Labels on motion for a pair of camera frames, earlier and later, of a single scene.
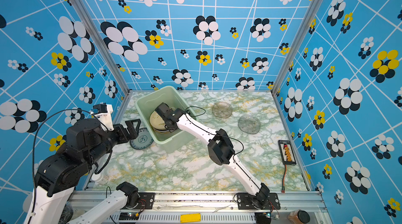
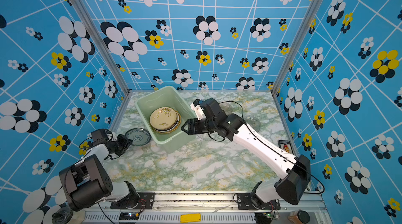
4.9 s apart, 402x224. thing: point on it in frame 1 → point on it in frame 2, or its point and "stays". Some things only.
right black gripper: [169, 127] → [193, 125]
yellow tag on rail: [190, 217] stays
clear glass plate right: [249, 124] stays
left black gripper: [126, 135] → [125, 142]
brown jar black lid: [298, 216] stays
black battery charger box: [286, 152] stays
